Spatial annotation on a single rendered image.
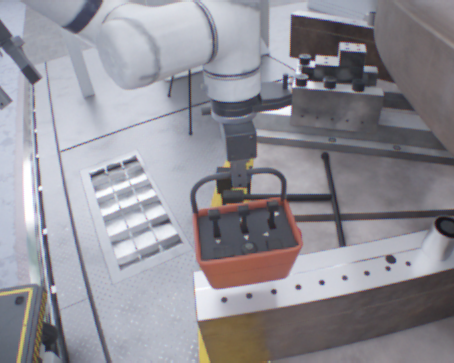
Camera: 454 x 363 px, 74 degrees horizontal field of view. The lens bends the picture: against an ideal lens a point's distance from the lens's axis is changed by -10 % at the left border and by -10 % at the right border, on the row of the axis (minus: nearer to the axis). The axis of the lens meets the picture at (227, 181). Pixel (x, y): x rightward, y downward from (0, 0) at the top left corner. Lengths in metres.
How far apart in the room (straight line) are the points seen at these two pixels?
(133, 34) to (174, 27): 0.05
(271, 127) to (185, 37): 1.50
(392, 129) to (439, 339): 1.07
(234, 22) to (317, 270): 0.63
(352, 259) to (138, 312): 1.06
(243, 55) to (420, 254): 0.72
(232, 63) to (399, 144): 1.55
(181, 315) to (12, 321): 0.70
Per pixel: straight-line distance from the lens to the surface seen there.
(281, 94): 0.53
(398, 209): 1.62
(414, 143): 1.95
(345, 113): 1.71
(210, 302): 0.82
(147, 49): 0.39
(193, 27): 0.42
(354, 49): 1.73
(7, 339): 1.45
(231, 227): 0.67
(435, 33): 1.14
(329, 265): 0.88
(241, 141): 0.51
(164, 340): 1.55
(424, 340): 1.30
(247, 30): 0.46
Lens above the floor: 1.41
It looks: 42 degrees down
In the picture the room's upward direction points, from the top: 5 degrees counter-clockwise
